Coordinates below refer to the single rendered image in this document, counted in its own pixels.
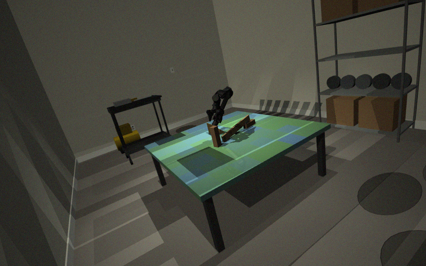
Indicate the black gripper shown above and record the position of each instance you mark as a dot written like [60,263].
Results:
[216,110]

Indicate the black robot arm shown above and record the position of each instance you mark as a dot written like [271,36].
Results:
[224,94]

